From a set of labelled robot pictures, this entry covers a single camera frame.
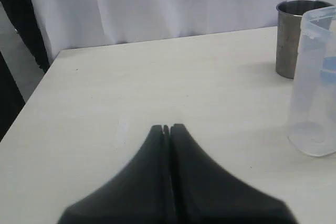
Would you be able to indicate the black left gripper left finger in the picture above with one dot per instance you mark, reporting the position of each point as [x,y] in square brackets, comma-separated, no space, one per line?
[139,193]

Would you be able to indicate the stainless steel cup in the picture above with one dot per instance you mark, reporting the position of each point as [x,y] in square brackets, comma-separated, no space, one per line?
[288,32]

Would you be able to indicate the clear plastic container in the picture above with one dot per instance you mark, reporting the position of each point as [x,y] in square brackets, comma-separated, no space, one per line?
[311,118]

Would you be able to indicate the white backdrop curtain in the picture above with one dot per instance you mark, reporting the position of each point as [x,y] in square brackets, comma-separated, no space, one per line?
[67,24]

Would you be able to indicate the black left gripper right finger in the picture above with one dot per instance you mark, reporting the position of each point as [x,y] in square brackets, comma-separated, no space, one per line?
[206,193]

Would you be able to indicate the blue plastic lid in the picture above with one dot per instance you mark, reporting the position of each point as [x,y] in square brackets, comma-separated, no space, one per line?
[327,72]

